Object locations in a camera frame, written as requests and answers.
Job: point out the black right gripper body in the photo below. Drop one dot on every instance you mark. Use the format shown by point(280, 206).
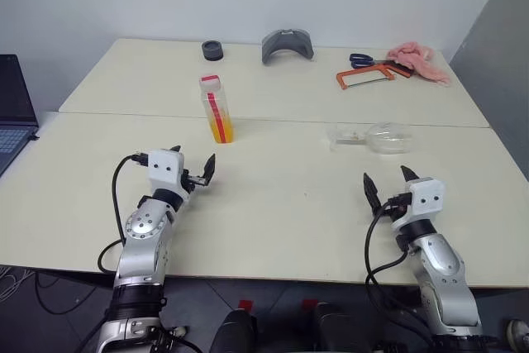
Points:
point(388, 213)

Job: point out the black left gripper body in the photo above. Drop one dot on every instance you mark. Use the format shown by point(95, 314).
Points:
point(192, 182)

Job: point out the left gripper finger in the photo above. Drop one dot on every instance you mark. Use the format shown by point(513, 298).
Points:
point(176, 149)
point(210, 167)

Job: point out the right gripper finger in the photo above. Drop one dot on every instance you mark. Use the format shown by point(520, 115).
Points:
point(408, 175)
point(371, 192)

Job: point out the clear wine glass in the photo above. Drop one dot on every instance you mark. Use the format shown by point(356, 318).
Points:
point(390, 140)

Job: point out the clear orange juice bottle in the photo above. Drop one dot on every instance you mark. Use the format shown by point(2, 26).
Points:
point(222, 125)

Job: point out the white pink bottle cap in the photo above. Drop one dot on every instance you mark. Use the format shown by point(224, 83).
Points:
point(209, 81)

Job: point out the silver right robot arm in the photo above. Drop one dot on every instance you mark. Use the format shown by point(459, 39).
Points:
point(446, 270)

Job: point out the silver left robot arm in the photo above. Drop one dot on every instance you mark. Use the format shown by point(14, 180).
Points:
point(140, 245)

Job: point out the black round cap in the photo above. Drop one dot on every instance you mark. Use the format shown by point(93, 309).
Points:
point(212, 52)

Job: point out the pink cloth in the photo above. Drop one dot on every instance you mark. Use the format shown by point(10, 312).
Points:
point(417, 59)

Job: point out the orange hacksaw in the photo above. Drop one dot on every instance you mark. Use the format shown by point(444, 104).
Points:
point(339, 78)

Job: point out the red floor marker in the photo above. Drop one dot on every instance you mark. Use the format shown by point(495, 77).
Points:
point(246, 305)
point(308, 305)

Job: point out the dark rounded shape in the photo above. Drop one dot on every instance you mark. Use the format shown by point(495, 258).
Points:
point(339, 328)
point(233, 332)

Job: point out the grey curved plastic part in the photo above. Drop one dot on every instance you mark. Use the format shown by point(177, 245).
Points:
point(268, 49)

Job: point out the grey partition panel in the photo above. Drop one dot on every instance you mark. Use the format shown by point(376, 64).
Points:
point(500, 59)

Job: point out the dark laptop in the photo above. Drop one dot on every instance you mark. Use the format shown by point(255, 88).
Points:
point(12, 96)

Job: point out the grey caster wheel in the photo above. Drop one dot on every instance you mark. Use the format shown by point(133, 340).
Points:
point(516, 334)

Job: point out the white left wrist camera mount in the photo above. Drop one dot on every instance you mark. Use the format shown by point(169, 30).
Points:
point(165, 167)

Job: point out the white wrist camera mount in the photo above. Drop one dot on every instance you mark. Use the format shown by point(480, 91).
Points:
point(427, 200)
point(165, 167)

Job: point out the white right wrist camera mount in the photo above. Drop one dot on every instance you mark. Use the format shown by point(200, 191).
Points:
point(427, 200)

